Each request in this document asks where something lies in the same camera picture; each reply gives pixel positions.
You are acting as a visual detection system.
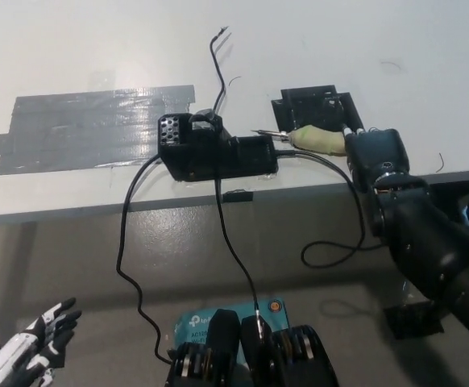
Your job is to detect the black under-table bracket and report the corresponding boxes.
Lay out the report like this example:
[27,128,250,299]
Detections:
[430,183,469,223]

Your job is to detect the small black tape strip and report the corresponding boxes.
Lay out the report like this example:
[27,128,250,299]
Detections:
[224,191,255,203]

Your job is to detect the black cable with metal plug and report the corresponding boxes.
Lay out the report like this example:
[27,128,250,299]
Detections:
[214,177,262,323]

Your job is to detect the black floor tape patch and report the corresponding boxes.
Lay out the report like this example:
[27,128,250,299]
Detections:
[385,298,445,340]

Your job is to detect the thin black frayed wire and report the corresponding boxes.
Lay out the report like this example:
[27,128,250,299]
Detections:
[208,24,230,116]

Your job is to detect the tape-wrapped soldering iron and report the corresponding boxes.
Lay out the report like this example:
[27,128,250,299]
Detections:
[250,124,347,156]

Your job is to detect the long black power cable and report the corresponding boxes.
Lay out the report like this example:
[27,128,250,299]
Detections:
[115,156,177,364]

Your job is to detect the black soldering iron cable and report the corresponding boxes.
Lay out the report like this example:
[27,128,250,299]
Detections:
[275,148,387,269]

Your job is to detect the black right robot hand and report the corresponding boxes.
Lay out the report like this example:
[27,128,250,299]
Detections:
[341,124,413,193]

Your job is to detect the black robot torso blocks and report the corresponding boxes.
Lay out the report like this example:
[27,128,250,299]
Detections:
[164,308,340,387]

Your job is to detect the teal TP-Link box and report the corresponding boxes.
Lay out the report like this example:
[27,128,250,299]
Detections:
[173,297,292,352]

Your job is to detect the black soldering station base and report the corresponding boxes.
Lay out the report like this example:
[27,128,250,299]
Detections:
[157,107,280,183]

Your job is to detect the grey duct tape patch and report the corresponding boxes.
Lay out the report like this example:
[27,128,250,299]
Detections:
[0,84,197,177]

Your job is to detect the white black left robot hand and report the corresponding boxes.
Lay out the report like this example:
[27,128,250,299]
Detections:
[0,297,83,387]

